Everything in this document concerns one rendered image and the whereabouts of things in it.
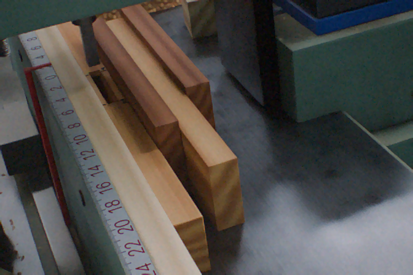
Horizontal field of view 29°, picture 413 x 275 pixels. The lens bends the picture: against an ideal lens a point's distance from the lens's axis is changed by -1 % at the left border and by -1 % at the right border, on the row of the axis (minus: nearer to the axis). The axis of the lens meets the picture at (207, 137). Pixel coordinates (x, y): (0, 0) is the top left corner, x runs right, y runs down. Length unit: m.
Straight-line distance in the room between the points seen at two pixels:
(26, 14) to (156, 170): 0.14
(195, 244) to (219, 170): 0.05
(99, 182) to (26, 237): 0.25
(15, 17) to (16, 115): 0.25
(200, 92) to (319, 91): 0.09
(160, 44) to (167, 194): 0.18
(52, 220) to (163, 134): 0.21
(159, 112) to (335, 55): 0.14
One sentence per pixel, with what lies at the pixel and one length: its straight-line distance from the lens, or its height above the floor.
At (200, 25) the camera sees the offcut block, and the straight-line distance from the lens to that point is 0.74.
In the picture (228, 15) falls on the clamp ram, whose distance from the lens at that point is 0.63.
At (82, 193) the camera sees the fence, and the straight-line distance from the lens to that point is 0.50.
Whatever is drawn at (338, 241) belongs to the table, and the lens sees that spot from 0.48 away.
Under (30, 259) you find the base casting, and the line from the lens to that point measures 0.68.
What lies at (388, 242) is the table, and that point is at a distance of 0.48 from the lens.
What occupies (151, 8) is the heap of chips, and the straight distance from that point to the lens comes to 0.82.
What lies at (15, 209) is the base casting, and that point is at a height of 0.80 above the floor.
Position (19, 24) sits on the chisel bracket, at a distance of 0.56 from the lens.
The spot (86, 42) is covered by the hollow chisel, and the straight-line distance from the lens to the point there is 0.60.
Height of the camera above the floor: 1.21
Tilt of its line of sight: 31 degrees down
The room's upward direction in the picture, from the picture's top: 8 degrees counter-clockwise
